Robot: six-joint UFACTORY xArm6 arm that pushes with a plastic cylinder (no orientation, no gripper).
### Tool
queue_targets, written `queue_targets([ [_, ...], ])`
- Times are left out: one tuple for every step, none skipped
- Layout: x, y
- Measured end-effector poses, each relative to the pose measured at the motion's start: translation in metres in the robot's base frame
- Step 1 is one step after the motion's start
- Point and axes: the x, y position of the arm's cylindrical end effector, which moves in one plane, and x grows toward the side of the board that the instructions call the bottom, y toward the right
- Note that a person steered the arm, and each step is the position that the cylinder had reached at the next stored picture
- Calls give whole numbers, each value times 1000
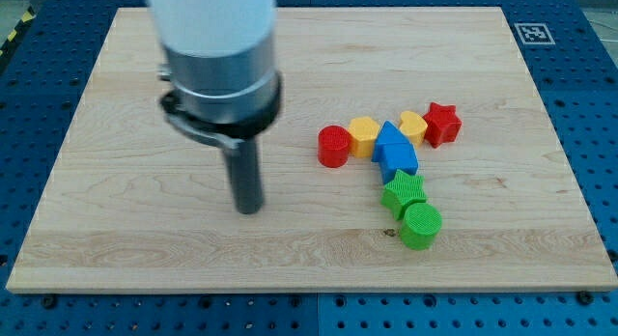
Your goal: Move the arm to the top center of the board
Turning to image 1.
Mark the green star block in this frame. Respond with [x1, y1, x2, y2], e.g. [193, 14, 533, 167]
[380, 170, 428, 221]

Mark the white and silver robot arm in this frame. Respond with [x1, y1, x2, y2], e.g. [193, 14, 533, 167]
[146, 0, 281, 150]

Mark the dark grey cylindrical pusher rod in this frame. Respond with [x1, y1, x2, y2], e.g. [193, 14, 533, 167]
[223, 138, 264, 214]

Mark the red star block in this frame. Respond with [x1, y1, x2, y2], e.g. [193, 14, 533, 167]
[423, 102, 463, 148]

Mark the yellow hexagon block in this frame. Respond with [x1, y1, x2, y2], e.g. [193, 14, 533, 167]
[348, 116, 380, 158]

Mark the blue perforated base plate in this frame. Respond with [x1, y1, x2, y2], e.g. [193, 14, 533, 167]
[1, 0, 617, 335]

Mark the white fiducial marker tag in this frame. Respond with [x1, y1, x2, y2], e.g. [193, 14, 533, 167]
[514, 22, 555, 45]

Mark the green cylinder block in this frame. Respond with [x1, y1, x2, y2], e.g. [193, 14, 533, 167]
[400, 203, 442, 251]

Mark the light wooden board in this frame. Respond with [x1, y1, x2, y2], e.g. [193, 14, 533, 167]
[7, 7, 617, 294]

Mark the yellow heart block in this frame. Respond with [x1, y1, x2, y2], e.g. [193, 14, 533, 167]
[399, 111, 428, 148]

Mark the red cylinder block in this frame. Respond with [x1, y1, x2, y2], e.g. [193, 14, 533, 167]
[318, 126, 351, 168]

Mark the blue triangle block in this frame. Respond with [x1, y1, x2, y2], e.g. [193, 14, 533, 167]
[371, 121, 410, 162]

